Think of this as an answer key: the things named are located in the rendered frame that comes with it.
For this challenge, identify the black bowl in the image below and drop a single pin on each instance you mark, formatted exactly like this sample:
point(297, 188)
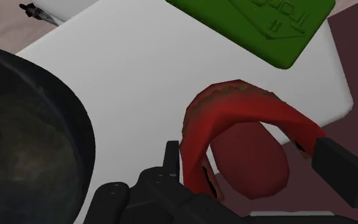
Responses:
point(26, 149)

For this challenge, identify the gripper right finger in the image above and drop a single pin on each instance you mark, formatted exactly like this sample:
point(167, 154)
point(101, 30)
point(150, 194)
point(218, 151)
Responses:
point(346, 173)

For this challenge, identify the white table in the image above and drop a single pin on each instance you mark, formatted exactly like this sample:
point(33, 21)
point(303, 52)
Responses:
point(141, 86)

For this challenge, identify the green flat box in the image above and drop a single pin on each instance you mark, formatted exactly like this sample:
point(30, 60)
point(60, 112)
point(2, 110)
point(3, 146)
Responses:
point(247, 28)

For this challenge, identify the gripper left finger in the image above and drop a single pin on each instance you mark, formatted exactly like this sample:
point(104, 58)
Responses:
point(154, 198)

